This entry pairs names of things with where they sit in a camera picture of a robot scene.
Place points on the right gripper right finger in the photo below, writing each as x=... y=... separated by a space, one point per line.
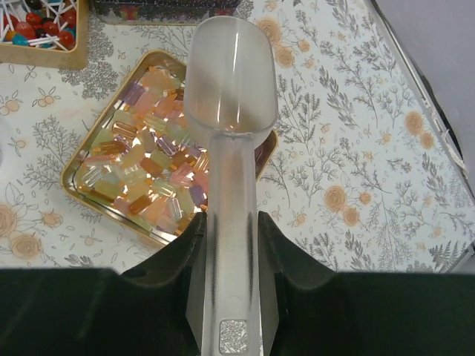
x=296 y=294

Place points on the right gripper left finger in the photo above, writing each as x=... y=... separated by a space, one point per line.
x=167 y=312

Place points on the clear plastic scoop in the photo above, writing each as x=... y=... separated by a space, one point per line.
x=231 y=106

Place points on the tin of lollipops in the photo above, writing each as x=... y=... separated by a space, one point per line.
x=45 y=33

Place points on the tin of star candies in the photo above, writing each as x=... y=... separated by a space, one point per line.
x=146 y=12

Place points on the floral table mat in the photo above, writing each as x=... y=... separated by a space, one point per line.
x=361 y=178

